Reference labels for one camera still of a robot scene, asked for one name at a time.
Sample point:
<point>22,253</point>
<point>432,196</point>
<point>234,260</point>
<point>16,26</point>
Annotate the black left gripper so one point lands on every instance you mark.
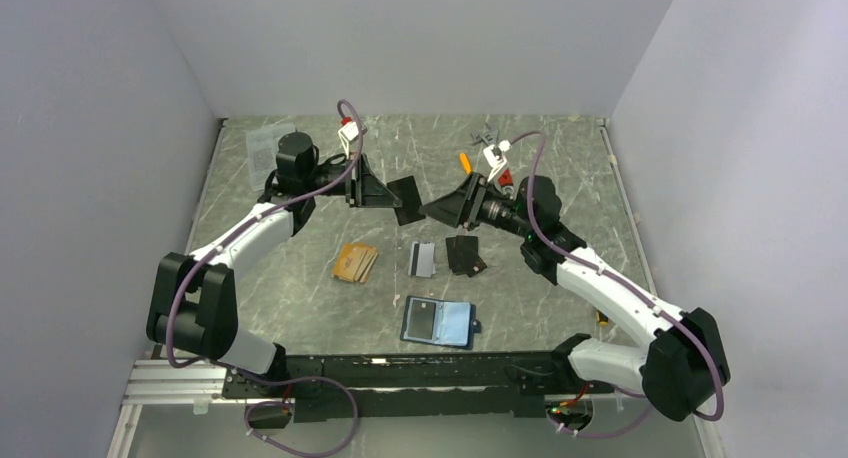
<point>367,191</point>

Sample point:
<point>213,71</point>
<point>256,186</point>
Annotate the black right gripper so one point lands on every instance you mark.
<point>463,206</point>

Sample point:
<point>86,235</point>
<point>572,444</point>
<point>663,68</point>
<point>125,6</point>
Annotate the blue leather card holder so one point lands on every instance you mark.
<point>456,324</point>

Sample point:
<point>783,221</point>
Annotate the black VIP credit card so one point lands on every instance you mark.
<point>420,319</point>

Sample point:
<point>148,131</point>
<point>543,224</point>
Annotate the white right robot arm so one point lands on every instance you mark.
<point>677,361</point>

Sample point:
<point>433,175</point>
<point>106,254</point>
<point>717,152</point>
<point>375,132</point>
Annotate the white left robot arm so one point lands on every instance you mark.
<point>193,313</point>

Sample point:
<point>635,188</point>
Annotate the black card stack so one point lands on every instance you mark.
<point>463,255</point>

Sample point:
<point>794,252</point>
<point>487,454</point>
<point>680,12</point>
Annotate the gold card stack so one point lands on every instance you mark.
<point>355,262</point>

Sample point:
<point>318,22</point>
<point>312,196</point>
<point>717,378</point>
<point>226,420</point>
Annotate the white card stack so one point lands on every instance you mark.
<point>422,259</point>

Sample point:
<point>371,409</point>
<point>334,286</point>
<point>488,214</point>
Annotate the red adjustable wrench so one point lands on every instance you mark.
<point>489,135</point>

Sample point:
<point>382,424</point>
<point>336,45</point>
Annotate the orange screwdriver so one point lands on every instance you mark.
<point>465,163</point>

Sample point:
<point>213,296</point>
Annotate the clear plastic screw box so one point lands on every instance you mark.
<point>262,145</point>

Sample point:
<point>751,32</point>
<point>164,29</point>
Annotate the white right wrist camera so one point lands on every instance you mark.
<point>495,156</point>

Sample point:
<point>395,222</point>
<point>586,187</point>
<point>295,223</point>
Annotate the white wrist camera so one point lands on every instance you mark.
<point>495,156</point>
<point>350,135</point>

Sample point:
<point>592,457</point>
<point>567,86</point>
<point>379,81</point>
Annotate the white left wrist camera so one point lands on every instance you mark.
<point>350,135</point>

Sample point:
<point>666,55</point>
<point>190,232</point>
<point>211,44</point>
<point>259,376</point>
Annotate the black base frame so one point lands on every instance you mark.
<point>521,384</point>

